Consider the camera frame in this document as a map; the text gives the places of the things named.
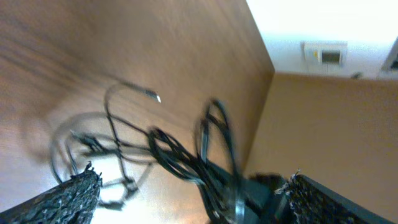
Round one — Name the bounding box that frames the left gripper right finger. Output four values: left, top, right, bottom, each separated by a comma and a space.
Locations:
275, 172, 391, 224

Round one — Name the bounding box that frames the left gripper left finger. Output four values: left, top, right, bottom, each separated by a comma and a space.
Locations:
1, 163, 102, 223

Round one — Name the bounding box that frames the black multi-head usb cable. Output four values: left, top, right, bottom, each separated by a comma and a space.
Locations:
146, 98, 249, 224

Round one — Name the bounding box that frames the black thin usb cable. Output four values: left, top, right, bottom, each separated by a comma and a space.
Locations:
48, 79, 162, 211

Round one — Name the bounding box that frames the white wall thermostat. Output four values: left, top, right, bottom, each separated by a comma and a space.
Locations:
302, 42, 348, 67

